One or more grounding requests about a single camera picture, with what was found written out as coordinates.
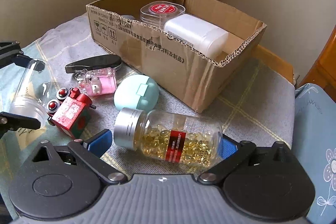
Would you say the clear round plastic jar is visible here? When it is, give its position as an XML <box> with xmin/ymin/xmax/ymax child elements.
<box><xmin>9</xmin><ymin>59</ymin><xmax>54</xmax><ymax>128</ymax></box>

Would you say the red toy train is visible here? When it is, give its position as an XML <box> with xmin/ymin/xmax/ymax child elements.
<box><xmin>46</xmin><ymin>88</ymin><xmax>96</xmax><ymax>139</ymax></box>

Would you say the capsule bottle silver cap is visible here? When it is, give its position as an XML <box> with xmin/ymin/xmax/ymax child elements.
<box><xmin>113</xmin><ymin>108</ymin><xmax>223</xmax><ymax>168</ymax></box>

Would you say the pink clear keychain toy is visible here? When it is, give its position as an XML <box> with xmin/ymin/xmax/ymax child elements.
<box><xmin>75</xmin><ymin>67</ymin><xmax>117</xmax><ymax>97</ymax></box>

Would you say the light blue round case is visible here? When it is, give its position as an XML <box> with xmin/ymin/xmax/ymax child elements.
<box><xmin>114</xmin><ymin>75</ymin><xmax>159</xmax><ymax>112</ymax></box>

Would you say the black glossy oval case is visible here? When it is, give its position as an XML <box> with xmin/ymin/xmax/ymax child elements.
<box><xmin>65</xmin><ymin>54</ymin><xmax>122</xmax><ymax>73</ymax></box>

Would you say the white plastic container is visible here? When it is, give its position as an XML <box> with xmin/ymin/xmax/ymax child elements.
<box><xmin>163</xmin><ymin>14</ymin><xmax>229</xmax><ymax>59</ymax></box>

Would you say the clear jar red label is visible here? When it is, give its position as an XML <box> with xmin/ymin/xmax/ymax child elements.
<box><xmin>140</xmin><ymin>1</ymin><xmax>186</xmax><ymax>29</ymax></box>

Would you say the blue grey checked cloth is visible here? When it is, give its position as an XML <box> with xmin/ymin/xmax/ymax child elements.
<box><xmin>1</xmin><ymin>14</ymin><xmax>294</xmax><ymax>219</ymax></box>

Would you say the blue floral pillow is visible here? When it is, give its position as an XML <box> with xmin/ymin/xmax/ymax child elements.
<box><xmin>292</xmin><ymin>83</ymin><xmax>336</xmax><ymax>223</ymax></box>

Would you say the cardboard box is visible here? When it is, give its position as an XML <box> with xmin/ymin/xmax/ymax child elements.
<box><xmin>86</xmin><ymin>0</ymin><xmax>266</xmax><ymax>113</ymax></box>

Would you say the wooden headboard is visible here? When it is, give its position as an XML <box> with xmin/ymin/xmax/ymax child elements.
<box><xmin>299</xmin><ymin>27</ymin><xmax>336</xmax><ymax>101</ymax></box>

